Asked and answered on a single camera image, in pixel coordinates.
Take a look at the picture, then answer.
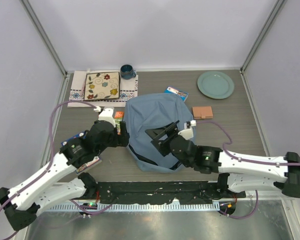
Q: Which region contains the blue fabric backpack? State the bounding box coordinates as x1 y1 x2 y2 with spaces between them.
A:
123 93 193 174

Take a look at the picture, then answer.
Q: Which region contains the blue paperback book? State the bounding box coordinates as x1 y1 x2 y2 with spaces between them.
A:
164 86 189 102

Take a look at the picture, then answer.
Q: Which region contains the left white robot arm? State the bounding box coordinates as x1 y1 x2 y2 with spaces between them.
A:
0 120 130 231

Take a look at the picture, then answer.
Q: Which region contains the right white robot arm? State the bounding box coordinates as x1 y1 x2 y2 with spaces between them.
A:
145 120 300 199

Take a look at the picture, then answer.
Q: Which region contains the orange treehouse book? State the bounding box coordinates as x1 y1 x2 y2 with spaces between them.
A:
114 111 124 135

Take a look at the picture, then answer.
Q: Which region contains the blue cartoon book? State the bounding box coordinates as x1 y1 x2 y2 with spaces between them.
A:
60 130 102 175

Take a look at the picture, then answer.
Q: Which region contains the white patterned cloth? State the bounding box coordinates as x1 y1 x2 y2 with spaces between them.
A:
67 70 138 107

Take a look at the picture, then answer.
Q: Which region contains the floral square tile plate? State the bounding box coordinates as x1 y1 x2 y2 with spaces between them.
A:
84 72 120 101

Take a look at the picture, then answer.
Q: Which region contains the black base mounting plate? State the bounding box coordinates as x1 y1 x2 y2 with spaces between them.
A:
82 181 246 205

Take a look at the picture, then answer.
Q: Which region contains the dark blue ceramic mug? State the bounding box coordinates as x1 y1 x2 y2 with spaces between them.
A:
120 64 137 80

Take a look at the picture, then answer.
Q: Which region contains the teal round plate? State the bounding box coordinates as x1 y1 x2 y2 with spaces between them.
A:
197 70 235 100

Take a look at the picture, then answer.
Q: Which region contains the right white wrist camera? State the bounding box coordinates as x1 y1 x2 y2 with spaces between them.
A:
178 120 197 140

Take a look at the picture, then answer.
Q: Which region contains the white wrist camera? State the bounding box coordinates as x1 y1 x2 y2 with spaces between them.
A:
178 120 197 140
93 106 116 127

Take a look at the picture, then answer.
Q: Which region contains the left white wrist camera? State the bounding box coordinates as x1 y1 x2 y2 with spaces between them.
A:
93 106 116 127

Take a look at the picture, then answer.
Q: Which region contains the white slotted cable duct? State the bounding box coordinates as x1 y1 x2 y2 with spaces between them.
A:
47 201 220 213

